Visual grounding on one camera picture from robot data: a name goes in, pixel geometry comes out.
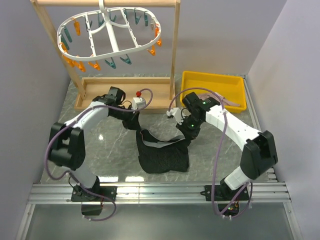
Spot black striped underwear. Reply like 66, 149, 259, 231
135, 128, 191, 174

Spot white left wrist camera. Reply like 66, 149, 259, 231
132, 91, 147, 110

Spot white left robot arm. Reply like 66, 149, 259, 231
44, 86, 146, 202

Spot teal clothes peg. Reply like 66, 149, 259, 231
104, 57, 117, 69
120, 56, 132, 65

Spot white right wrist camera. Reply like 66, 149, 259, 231
166, 107, 186, 125

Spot wooden hanger rack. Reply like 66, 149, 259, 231
31, 0, 181, 114

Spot pink folded cloth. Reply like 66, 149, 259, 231
197, 92, 241, 107

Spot yellow plastic tray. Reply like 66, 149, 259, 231
181, 71, 247, 113

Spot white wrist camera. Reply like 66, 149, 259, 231
132, 91, 147, 110
166, 107, 186, 125

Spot orange clothes peg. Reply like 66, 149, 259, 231
87, 60, 101, 71

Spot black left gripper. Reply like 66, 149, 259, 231
111, 104, 142, 132

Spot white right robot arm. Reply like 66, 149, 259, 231
166, 91, 278, 201

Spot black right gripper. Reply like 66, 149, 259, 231
176, 115, 204, 143

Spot white oval clip hanger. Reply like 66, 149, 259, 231
56, 0, 162, 62

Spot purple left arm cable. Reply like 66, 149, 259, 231
44, 88, 154, 222

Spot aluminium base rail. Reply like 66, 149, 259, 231
27, 181, 291, 205

